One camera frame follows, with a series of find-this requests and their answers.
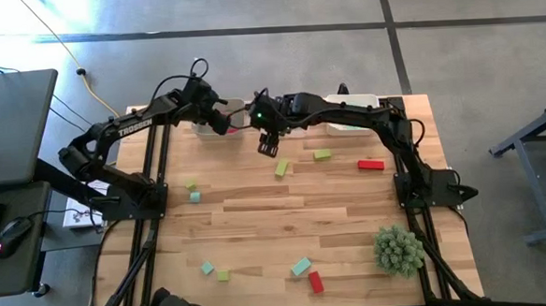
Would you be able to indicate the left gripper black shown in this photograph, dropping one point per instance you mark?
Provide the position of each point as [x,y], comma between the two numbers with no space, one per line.
[217,118]

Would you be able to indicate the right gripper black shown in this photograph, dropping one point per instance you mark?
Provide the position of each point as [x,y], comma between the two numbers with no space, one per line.
[269,118]

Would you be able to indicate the long green block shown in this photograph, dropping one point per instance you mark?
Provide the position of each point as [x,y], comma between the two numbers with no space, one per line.
[322,154]
[280,167]

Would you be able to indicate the small green block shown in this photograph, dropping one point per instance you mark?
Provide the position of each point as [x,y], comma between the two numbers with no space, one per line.
[191,184]
[223,275]

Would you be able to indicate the small light blue block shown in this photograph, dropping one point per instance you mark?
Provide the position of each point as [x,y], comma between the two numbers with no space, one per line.
[195,197]
[207,268]

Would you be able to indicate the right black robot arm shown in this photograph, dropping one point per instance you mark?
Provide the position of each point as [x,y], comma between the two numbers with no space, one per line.
[355,114]

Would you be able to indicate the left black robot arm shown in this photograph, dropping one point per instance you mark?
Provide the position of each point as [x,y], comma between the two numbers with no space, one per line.
[126,128]

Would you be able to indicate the beige-grey plastic bin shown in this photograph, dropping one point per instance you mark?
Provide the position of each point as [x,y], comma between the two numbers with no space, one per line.
[206,134]

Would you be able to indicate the clear plastic bin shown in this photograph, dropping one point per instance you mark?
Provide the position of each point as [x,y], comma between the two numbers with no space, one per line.
[302,133]

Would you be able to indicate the white plastic bin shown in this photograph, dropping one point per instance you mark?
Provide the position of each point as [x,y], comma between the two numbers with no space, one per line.
[350,98]

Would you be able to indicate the green artificial plant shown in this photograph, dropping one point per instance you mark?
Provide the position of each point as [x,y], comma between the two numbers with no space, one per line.
[398,252]

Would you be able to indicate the white printed paper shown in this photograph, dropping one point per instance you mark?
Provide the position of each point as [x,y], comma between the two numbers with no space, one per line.
[77,219]

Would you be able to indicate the grey desk top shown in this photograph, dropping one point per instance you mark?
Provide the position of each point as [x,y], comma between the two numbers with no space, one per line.
[14,124]

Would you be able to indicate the black computer mouse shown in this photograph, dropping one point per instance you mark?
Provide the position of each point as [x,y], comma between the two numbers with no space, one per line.
[12,234]

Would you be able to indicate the dark desk top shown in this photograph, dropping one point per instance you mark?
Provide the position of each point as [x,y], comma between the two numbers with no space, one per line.
[8,274]

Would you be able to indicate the black frame clamp knob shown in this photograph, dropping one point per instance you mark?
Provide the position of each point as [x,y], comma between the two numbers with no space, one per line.
[342,88]

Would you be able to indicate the black aluminium table frame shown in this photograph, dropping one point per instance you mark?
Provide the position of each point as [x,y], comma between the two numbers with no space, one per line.
[396,103]

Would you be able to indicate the blue-grey metal table frame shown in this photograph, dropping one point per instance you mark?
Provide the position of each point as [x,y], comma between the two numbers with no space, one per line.
[534,191]

